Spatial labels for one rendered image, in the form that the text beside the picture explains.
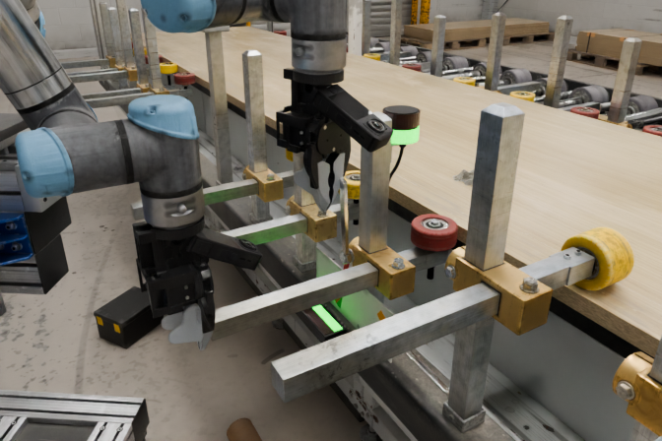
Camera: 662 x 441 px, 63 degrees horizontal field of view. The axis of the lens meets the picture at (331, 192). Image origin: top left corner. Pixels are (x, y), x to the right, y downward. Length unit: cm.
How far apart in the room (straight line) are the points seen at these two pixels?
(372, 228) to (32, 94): 53
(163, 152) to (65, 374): 161
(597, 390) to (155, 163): 73
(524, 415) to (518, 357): 10
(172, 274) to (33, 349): 166
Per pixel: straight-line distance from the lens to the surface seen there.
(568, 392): 102
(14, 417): 174
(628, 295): 87
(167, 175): 66
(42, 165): 64
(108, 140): 65
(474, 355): 80
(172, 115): 64
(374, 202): 89
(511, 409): 105
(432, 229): 94
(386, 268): 89
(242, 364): 205
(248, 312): 81
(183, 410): 193
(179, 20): 66
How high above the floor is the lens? 133
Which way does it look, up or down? 24 degrees down
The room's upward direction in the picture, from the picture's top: straight up
